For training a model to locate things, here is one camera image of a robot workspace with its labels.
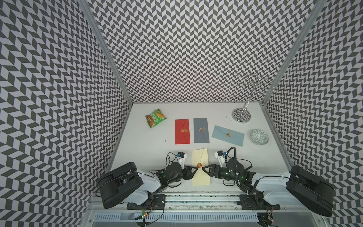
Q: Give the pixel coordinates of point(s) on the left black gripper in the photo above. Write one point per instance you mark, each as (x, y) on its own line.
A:
(188, 172)

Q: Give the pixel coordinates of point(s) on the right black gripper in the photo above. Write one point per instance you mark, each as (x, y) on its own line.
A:
(212, 168)

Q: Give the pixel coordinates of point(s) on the cream yellow envelope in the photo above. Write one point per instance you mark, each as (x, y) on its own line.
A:
(200, 159)

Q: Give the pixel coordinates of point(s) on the red envelope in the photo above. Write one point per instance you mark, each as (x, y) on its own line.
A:
(182, 131)

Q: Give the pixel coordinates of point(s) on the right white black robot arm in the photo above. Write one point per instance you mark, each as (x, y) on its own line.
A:
(295, 187)

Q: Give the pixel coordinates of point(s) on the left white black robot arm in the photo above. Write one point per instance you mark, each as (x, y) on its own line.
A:
(131, 185)

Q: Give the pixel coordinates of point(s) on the light blue envelope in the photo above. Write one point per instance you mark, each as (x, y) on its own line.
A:
(228, 135)

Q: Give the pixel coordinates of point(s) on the dark grey envelope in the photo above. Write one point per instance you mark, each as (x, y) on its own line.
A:
(200, 130)

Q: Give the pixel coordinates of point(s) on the green patterned ceramic dish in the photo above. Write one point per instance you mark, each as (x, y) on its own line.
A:
(259, 137)

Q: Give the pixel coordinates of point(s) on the chrome jewellery stand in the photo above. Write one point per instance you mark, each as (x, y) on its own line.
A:
(253, 84)

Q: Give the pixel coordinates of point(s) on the green snack bag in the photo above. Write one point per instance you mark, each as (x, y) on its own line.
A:
(155, 118)

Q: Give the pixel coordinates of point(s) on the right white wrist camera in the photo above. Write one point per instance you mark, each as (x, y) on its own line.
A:
(221, 156)

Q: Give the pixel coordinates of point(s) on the aluminium front rail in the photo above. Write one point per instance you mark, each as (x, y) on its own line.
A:
(226, 202)

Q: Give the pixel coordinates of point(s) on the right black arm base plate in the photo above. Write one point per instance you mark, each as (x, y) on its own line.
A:
(254, 202)

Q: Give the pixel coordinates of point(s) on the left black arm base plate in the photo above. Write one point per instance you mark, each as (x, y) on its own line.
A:
(154, 202)

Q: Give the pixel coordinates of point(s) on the left circuit board with wires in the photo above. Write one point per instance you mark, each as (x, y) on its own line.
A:
(148, 217)

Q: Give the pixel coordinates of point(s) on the circuit board with wires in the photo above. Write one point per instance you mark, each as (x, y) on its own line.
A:
(148, 217)
(266, 219)

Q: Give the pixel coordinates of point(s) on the right circuit board with wires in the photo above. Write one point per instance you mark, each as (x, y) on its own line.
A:
(266, 219)

